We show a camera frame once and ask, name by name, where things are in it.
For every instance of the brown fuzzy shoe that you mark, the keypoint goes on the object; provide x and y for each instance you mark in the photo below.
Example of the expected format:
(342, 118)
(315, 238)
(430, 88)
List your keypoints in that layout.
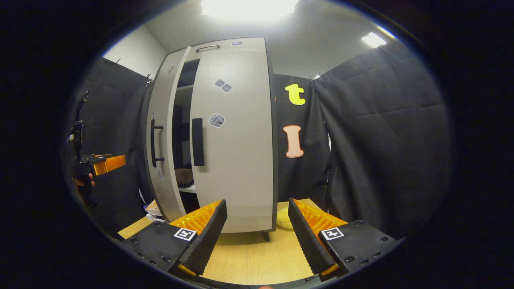
(184, 176)

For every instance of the grey white shoe cabinet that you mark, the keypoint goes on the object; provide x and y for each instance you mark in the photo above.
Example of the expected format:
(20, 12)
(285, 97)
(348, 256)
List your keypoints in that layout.
(249, 44)

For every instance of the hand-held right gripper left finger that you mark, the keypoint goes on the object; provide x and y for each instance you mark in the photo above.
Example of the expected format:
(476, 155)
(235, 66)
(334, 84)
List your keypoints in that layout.
(207, 245)

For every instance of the white cabinet door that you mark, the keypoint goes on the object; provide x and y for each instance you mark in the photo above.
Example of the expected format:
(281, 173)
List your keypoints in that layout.
(162, 100)
(241, 160)

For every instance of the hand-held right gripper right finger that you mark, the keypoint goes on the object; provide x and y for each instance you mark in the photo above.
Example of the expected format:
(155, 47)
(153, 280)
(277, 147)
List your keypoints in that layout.
(307, 245)

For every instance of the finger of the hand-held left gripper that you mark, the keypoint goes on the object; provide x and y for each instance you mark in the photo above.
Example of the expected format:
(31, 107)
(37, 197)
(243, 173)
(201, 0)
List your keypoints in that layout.
(110, 163)

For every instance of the yellow round object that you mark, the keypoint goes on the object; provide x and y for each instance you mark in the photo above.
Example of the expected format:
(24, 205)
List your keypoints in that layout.
(284, 218)

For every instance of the small ceiling light panel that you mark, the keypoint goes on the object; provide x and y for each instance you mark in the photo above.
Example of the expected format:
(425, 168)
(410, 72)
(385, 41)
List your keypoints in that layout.
(373, 40)

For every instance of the large ceiling light panel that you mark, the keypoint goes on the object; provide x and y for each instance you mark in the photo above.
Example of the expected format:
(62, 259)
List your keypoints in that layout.
(249, 8)

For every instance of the stack of paper booklets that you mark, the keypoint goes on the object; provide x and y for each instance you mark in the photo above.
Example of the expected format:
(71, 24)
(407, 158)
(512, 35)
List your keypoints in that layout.
(154, 209)

